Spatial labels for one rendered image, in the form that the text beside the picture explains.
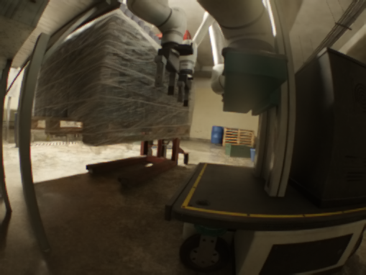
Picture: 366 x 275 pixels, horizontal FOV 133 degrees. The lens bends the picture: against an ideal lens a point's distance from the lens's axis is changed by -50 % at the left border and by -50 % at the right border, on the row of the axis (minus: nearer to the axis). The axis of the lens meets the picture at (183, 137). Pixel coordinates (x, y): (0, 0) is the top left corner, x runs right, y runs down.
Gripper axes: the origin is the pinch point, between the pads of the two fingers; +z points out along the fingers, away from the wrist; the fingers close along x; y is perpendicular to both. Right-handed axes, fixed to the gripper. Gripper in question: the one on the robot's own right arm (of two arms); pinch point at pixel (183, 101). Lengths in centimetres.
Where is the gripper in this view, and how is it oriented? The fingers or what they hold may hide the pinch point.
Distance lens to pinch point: 86.8
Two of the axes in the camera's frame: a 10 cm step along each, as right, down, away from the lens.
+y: 9.7, 1.0, -2.3
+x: 2.3, -0.2, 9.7
